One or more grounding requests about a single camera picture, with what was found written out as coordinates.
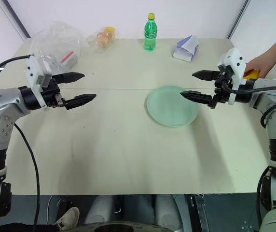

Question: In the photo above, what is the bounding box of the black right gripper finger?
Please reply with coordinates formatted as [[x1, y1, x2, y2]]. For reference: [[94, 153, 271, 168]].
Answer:
[[179, 90, 216, 110], [192, 70, 220, 82]]

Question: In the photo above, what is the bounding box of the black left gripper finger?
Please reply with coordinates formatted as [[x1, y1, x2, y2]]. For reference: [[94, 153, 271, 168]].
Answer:
[[52, 71, 85, 85], [64, 93, 97, 111]]

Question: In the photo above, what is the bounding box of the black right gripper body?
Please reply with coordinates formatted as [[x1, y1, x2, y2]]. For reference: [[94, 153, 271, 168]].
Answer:
[[213, 69, 234, 103]]

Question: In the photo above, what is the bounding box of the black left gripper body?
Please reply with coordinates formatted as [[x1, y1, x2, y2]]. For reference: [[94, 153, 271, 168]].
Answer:
[[41, 79, 67, 110]]

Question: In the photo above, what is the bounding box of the yellow object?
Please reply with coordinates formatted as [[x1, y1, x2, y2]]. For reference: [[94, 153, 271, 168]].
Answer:
[[243, 69, 261, 81]]

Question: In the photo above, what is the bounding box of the pale green round plate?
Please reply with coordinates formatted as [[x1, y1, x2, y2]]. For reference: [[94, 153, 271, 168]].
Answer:
[[144, 85, 199, 128]]

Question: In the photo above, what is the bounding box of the person's bare hand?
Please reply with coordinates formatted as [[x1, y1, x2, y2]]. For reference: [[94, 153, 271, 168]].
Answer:
[[245, 51, 276, 79]]

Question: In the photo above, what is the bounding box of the grey box with red stripe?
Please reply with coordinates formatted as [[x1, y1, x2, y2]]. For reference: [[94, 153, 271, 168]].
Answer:
[[55, 51, 79, 71]]

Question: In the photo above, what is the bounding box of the white and purple tissue pack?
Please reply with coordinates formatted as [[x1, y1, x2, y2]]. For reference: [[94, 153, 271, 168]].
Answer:
[[172, 35, 200, 63]]

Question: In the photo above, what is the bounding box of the large clear plastic bag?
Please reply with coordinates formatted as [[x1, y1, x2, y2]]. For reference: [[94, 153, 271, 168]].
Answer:
[[30, 21, 86, 71]]

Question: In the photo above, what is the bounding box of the small clear plastic bag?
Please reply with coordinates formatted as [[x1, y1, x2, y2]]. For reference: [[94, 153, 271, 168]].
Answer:
[[86, 26, 118, 53]]

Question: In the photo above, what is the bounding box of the green plastic bottle yellow cap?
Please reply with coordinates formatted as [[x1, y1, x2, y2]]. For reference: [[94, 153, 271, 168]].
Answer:
[[143, 13, 159, 52]]

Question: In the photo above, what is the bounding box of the grey rounded shape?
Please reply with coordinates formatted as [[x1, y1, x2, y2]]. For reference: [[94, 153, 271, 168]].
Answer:
[[154, 194, 184, 226], [84, 195, 114, 225]]

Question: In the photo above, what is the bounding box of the black metal strut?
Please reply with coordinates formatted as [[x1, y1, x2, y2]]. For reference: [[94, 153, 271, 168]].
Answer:
[[188, 193, 212, 232]]

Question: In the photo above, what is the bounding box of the white sneaker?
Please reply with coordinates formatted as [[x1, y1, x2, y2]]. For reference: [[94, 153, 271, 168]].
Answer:
[[55, 206, 81, 232]]

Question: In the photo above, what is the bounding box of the dark round rim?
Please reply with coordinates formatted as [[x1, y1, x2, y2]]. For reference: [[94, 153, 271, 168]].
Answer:
[[74, 220, 187, 232]]

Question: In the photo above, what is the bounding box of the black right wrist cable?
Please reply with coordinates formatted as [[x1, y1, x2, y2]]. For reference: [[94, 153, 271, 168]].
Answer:
[[221, 82, 276, 128]]

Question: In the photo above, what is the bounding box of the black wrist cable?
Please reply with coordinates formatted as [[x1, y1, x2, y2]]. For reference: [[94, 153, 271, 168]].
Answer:
[[0, 55, 32, 90], [221, 82, 276, 128]]

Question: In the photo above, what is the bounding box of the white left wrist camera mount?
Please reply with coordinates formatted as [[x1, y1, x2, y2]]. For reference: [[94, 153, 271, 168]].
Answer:
[[26, 55, 54, 112]]

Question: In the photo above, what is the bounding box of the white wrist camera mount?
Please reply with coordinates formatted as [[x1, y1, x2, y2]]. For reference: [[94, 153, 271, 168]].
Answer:
[[217, 47, 248, 105], [26, 55, 54, 112]]

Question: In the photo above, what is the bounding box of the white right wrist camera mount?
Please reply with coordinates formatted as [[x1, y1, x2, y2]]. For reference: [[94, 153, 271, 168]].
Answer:
[[217, 47, 248, 105]]

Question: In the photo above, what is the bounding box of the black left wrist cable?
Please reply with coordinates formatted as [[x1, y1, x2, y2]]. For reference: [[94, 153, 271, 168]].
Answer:
[[0, 55, 32, 90]]

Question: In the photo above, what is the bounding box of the dark frame post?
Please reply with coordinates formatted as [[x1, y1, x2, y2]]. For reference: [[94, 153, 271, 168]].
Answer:
[[228, 0, 252, 40], [6, 0, 31, 40]]

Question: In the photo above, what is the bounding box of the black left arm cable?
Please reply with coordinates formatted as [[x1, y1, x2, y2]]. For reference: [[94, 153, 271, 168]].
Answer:
[[13, 122, 41, 232]]

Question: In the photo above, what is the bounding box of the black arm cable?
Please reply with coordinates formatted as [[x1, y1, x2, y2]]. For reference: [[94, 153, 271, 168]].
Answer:
[[13, 122, 41, 232], [256, 166, 276, 218]]

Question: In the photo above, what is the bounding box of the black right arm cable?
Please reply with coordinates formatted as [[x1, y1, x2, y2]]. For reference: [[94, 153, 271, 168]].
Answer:
[[256, 166, 276, 218]]

